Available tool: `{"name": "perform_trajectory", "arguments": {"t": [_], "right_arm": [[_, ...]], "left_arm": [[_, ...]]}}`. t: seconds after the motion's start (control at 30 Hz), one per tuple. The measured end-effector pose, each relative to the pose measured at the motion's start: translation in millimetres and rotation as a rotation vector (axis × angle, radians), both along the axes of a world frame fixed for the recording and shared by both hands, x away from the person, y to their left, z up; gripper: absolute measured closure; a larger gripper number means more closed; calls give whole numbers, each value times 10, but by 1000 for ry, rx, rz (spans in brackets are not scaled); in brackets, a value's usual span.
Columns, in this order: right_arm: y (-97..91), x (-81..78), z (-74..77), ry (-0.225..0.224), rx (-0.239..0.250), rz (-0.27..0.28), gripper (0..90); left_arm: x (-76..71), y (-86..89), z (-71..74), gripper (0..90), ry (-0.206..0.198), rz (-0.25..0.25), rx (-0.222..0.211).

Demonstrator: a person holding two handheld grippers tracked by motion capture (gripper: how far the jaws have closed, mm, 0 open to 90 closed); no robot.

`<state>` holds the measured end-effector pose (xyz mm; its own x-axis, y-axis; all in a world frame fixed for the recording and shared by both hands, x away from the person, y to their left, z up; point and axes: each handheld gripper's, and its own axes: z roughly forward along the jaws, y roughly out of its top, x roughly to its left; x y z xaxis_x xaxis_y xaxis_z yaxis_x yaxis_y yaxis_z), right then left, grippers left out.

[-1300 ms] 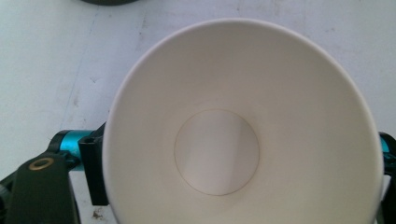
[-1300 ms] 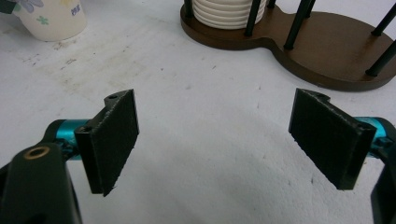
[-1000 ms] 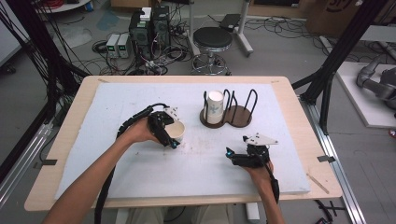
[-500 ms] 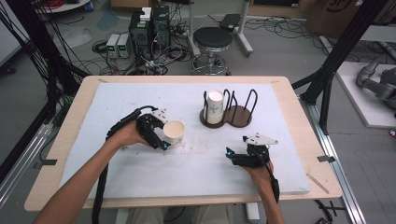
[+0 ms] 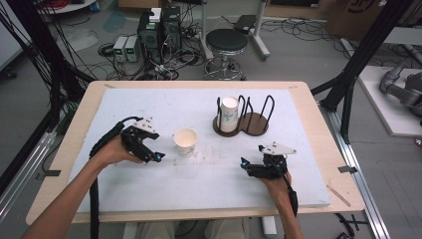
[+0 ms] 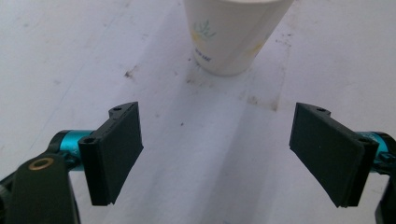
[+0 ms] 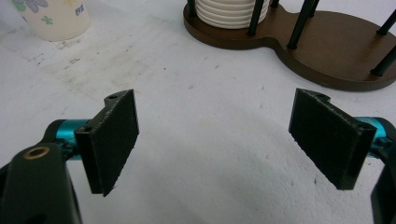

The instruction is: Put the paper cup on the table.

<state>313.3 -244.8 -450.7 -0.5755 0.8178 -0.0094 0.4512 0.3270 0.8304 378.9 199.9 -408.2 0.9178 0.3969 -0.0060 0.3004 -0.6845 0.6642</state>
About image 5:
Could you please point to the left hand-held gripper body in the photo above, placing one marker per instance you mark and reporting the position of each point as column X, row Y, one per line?
column 136, row 139

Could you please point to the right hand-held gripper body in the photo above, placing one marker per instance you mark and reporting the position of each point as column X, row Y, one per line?
column 273, row 166

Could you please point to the white printed paper cup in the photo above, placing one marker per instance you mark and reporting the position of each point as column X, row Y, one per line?
column 185, row 141

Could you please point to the stack of white paper cups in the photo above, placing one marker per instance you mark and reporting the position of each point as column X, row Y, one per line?
column 229, row 114

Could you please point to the person's right hand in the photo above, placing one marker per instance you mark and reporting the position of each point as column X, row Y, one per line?
column 280, row 189

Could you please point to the person's left hand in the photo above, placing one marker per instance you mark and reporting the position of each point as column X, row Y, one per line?
column 114, row 152

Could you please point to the white foam mat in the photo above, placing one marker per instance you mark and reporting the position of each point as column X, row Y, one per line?
column 205, row 186

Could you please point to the white power strip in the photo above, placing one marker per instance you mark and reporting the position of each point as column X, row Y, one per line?
column 269, row 227

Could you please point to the thin wooden stick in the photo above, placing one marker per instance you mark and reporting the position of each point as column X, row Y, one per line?
column 338, row 195

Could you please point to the light wooden table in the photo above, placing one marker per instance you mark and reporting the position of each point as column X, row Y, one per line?
column 338, row 195

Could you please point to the grey bench power supply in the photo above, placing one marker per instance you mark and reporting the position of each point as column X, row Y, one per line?
column 119, row 48
column 132, row 49

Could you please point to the black computer tower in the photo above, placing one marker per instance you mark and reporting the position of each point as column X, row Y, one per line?
column 149, row 38
column 171, row 30

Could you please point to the black round stool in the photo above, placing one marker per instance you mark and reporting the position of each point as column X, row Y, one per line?
column 226, row 40

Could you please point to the white platform board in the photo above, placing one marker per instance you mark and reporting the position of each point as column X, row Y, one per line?
column 381, row 106

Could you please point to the white small box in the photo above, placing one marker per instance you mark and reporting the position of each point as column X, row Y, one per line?
column 155, row 15

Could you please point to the black flat device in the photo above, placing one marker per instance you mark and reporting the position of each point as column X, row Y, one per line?
column 245, row 23

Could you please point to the blue tape roll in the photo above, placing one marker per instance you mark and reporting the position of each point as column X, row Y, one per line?
column 95, row 7

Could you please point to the brown cardboard box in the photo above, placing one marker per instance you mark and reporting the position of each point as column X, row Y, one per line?
column 351, row 20

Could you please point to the aluminium rail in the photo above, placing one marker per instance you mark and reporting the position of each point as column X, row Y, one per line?
column 23, row 176
column 361, row 186

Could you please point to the black frame post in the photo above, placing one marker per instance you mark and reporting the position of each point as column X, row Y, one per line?
column 361, row 53
column 43, row 43

